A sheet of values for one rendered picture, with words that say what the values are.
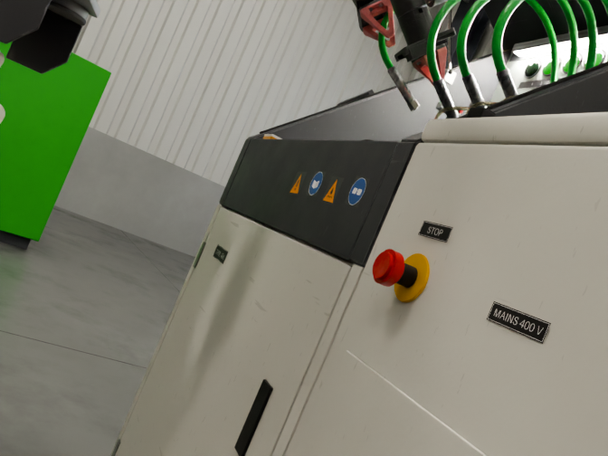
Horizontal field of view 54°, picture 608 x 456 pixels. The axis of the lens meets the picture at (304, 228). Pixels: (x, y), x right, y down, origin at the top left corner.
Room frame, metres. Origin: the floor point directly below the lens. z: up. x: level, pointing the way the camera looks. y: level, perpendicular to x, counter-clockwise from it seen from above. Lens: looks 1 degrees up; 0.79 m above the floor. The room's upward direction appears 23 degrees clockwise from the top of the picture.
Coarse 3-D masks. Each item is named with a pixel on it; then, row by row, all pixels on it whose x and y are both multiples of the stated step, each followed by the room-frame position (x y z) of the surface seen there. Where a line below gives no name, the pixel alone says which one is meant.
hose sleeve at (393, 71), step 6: (390, 72) 1.18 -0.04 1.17; (396, 72) 1.17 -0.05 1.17; (396, 78) 1.17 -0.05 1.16; (402, 78) 1.18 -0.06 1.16; (396, 84) 1.18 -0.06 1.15; (402, 84) 1.17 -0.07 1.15; (402, 90) 1.18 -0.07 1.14; (408, 90) 1.18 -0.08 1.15; (408, 96) 1.18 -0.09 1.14; (408, 102) 1.18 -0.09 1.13
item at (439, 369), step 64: (448, 192) 0.60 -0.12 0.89; (512, 192) 0.51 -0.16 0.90; (576, 192) 0.45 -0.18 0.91; (448, 256) 0.56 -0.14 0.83; (512, 256) 0.49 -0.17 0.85; (576, 256) 0.43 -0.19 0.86; (384, 320) 0.61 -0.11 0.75; (448, 320) 0.53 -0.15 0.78; (512, 320) 0.46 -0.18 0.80; (576, 320) 0.41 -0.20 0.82; (320, 384) 0.67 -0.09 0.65; (384, 384) 0.57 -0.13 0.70; (448, 384) 0.50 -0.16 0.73; (512, 384) 0.44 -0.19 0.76; (576, 384) 0.39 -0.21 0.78; (320, 448) 0.62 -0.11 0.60; (384, 448) 0.53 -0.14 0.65; (448, 448) 0.47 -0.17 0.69; (512, 448) 0.42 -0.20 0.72; (576, 448) 0.38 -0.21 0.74
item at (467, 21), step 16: (480, 0) 0.90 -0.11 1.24; (576, 0) 0.98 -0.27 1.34; (592, 16) 0.98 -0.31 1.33; (464, 32) 0.90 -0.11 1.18; (592, 32) 0.99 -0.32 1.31; (464, 48) 0.90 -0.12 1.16; (592, 48) 1.00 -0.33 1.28; (464, 64) 0.91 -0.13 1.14; (592, 64) 1.00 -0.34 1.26; (464, 80) 0.92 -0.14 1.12; (480, 96) 0.93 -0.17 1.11
